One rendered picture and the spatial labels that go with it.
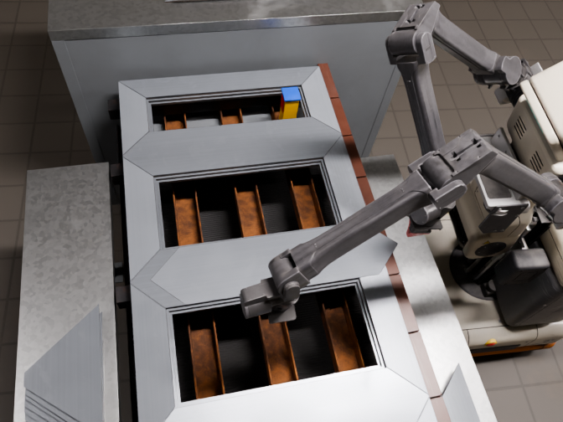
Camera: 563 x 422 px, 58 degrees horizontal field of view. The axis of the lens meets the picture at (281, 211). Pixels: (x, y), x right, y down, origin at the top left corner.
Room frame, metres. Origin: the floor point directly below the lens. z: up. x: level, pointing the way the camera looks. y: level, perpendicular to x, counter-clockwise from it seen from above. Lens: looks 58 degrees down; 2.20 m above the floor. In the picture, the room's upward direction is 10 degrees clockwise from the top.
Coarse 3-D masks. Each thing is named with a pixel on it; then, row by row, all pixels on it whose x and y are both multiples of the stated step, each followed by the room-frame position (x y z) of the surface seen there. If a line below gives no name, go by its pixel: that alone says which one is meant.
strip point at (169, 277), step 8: (176, 256) 0.62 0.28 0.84; (168, 264) 0.59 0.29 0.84; (176, 264) 0.60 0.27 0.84; (160, 272) 0.56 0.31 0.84; (168, 272) 0.57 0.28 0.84; (176, 272) 0.57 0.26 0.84; (152, 280) 0.53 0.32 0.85; (160, 280) 0.54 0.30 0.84; (168, 280) 0.54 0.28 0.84; (176, 280) 0.54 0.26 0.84; (168, 288) 0.52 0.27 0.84; (176, 288) 0.52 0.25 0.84; (184, 288) 0.53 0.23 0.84; (176, 296) 0.50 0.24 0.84; (184, 296) 0.50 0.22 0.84
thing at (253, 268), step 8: (240, 240) 0.71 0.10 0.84; (248, 240) 0.71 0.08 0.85; (256, 240) 0.72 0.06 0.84; (240, 248) 0.68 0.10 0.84; (248, 248) 0.69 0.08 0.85; (256, 248) 0.69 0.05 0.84; (240, 256) 0.66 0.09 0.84; (248, 256) 0.66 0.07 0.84; (256, 256) 0.66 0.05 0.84; (264, 256) 0.67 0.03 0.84; (240, 264) 0.63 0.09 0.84; (248, 264) 0.64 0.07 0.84; (256, 264) 0.64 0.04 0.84; (264, 264) 0.64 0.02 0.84; (240, 272) 0.61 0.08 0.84; (248, 272) 0.61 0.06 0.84; (256, 272) 0.61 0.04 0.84; (264, 272) 0.62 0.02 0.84; (248, 280) 0.58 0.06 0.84; (256, 280) 0.59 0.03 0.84
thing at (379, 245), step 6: (378, 234) 0.81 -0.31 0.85; (372, 240) 0.79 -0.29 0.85; (378, 240) 0.79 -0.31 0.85; (384, 240) 0.79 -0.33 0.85; (372, 246) 0.77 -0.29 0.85; (378, 246) 0.77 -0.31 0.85; (384, 246) 0.77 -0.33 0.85; (372, 252) 0.75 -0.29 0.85; (378, 252) 0.75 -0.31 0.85; (384, 252) 0.75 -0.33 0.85; (390, 252) 0.76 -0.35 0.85; (378, 258) 0.73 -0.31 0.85; (384, 258) 0.73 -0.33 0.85; (378, 264) 0.71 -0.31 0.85; (384, 264) 0.71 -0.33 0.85; (378, 270) 0.69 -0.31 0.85
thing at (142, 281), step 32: (160, 96) 1.21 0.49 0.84; (192, 96) 1.25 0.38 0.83; (224, 96) 1.28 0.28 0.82; (256, 96) 1.32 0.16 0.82; (320, 160) 1.07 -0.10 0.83; (160, 224) 0.72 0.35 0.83; (160, 256) 0.61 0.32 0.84; (160, 288) 0.51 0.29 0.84; (320, 288) 0.61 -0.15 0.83; (288, 384) 0.32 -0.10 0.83
